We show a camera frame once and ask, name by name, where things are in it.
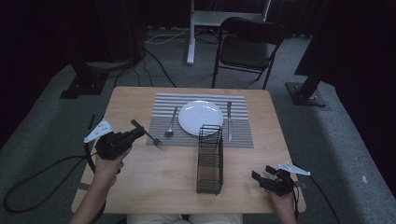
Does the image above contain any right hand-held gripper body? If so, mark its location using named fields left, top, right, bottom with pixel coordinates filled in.
left=261, top=161, right=312, bottom=198

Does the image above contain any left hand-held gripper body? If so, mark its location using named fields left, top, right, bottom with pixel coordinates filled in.
left=83, top=119, right=147, bottom=161

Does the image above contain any silver metal fork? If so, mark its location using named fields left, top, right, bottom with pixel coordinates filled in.
left=130, top=119, right=169, bottom=153

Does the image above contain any silver metal spoon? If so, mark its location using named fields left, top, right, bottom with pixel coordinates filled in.
left=163, top=106, right=179, bottom=138

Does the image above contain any black wire cutlery rack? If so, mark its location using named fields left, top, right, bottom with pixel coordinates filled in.
left=195, top=124, right=224, bottom=195

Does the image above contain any silver metal knife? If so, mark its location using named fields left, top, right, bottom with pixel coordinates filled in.
left=226, top=101, right=234, bottom=144

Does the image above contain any person's right hand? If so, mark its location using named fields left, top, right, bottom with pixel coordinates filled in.
left=268, top=189, right=299, bottom=216

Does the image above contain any person's left hand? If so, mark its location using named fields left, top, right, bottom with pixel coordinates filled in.
left=92, top=146, right=134, bottom=188

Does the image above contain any grey striped placemat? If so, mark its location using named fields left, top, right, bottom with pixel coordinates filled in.
left=146, top=92, right=255, bottom=149

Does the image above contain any white round plate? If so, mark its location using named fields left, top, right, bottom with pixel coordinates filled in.
left=177, top=100, right=224, bottom=137

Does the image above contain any black stand with flat base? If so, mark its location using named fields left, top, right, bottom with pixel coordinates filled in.
left=59, top=60, right=110, bottom=100

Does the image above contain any black stand with bolted base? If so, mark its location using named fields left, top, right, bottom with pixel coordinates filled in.
left=285, top=73, right=328, bottom=108

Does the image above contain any black folding chair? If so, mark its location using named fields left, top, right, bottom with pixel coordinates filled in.
left=211, top=17, right=286, bottom=91

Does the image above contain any dark curtain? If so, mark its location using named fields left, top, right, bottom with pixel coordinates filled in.
left=0, top=0, right=191, bottom=147
left=267, top=0, right=396, bottom=200

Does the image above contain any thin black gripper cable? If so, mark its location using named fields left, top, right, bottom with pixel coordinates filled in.
left=291, top=174, right=344, bottom=224

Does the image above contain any thick black gripper cable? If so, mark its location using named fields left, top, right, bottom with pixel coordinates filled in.
left=2, top=143, right=106, bottom=220

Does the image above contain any black floor cable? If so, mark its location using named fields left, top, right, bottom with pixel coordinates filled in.
left=113, top=63, right=139, bottom=89
left=141, top=46, right=177, bottom=89

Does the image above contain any white floor cable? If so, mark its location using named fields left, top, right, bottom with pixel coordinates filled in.
left=144, top=27, right=191, bottom=45

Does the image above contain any white metal desk frame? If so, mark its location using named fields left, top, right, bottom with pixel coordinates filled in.
left=186, top=0, right=272, bottom=65

